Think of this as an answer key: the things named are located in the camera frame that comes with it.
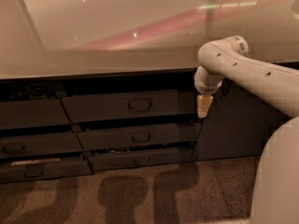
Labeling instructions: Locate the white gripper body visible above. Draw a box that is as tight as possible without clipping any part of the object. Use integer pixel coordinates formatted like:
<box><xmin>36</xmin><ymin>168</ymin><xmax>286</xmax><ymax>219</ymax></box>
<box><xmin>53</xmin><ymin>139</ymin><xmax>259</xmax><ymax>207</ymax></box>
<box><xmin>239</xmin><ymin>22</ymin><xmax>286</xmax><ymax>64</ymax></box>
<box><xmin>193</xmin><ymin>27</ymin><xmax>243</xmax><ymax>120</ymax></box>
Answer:
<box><xmin>194</xmin><ymin>66</ymin><xmax>222</xmax><ymax>95</ymax></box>

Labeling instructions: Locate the grey drawer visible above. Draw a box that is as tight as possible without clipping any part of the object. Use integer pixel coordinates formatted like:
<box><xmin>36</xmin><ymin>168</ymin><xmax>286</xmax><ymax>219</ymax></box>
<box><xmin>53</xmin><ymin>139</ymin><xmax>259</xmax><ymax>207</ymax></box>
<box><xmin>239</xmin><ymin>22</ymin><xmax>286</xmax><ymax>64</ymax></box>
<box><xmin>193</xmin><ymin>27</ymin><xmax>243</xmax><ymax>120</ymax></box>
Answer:
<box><xmin>78</xmin><ymin>122</ymin><xmax>197</xmax><ymax>150</ymax></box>
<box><xmin>62</xmin><ymin>90</ymin><xmax>195</xmax><ymax>122</ymax></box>
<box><xmin>0</xmin><ymin>99</ymin><xmax>68</xmax><ymax>130</ymax></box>
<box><xmin>0</xmin><ymin>157</ymin><xmax>92</xmax><ymax>183</ymax></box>
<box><xmin>0</xmin><ymin>133</ymin><xmax>82</xmax><ymax>159</ymax></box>
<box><xmin>89</xmin><ymin>147</ymin><xmax>192</xmax><ymax>172</ymax></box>

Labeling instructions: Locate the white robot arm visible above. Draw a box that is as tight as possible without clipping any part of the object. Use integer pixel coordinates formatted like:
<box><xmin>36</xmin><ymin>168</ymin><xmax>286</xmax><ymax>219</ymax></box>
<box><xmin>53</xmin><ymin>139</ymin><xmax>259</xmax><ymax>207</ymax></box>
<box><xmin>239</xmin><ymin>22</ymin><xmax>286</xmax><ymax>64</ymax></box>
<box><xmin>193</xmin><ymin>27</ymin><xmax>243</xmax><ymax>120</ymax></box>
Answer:
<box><xmin>194</xmin><ymin>35</ymin><xmax>299</xmax><ymax>224</ymax></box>

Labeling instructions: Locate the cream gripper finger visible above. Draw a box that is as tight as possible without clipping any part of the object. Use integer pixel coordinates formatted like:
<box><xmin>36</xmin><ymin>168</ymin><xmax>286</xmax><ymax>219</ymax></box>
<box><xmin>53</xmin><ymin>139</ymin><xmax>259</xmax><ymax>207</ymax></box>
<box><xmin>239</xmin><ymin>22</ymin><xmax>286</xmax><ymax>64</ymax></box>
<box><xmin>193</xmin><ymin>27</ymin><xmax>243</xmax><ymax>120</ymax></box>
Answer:
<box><xmin>197</xmin><ymin>94</ymin><xmax>213</xmax><ymax>119</ymax></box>

